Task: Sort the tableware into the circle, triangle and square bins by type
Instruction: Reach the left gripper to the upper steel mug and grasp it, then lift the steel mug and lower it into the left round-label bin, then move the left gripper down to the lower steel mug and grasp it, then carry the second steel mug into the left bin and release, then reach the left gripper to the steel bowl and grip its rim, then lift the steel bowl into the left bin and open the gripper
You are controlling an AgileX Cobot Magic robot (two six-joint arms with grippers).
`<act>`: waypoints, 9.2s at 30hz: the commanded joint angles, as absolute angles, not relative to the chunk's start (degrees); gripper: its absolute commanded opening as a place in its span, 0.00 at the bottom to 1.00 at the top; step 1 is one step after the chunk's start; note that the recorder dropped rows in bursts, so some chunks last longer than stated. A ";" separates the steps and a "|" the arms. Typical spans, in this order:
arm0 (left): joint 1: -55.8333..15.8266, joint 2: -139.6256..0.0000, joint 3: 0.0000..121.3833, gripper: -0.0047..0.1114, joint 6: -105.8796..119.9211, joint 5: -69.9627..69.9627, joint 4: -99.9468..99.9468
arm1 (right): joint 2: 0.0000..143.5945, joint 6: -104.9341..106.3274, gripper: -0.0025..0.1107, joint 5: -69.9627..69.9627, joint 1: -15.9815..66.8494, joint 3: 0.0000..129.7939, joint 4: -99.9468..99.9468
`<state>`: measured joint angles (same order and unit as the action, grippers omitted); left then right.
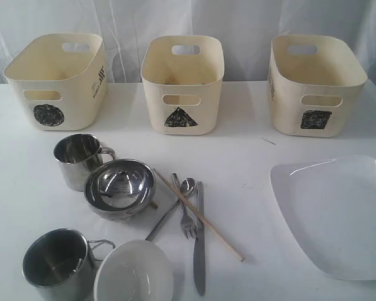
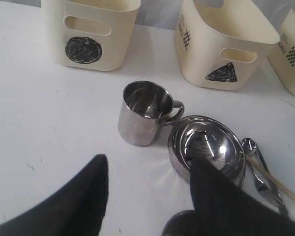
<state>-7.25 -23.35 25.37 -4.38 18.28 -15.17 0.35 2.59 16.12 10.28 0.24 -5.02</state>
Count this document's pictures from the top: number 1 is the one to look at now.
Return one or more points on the cream bin with square mark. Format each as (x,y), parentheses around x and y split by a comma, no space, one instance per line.
(314,82)

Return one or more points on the steel table knife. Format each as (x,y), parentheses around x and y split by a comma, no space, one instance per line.
(199,258)

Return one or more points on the steel bowl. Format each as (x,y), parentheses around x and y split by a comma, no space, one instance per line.
(120,189)

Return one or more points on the white backdrop curtain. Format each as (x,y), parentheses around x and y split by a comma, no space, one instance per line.
(245,29)

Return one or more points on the wooden chopstick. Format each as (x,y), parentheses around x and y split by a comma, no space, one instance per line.
(199,215)
(153,204)

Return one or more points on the cream bin with triangle mark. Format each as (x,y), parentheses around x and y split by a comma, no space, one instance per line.
(182,78)

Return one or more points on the steel mug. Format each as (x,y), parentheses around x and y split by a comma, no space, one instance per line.
(79,155)
(61,264)

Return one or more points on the cream bin with circle mark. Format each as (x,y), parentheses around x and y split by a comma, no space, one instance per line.
(60,80)

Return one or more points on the white square plate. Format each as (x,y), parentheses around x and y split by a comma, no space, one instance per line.
(330,208)

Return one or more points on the steel fork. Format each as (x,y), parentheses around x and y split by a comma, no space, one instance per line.
(186,187)

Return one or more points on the white ceramic bowl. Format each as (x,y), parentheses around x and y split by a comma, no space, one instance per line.
(135,270)

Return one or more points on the steel spoon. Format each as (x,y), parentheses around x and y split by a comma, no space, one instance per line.
(162,220)

